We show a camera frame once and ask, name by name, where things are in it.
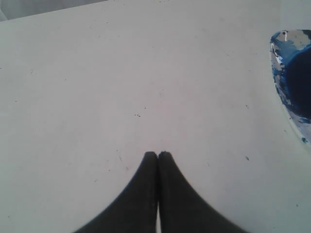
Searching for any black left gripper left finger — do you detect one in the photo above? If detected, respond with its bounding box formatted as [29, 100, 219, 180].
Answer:
[77, 151, 158, 233]

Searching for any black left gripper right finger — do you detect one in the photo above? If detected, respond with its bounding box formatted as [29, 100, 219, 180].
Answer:
[158, 151, 243, 233]

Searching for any square plate with blue paint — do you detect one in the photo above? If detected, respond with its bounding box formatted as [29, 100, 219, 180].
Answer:
[270, 30, 311, 147]

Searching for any white backdrop curtain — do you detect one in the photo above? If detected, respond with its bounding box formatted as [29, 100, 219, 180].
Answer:
[0, 0, 102, 21]

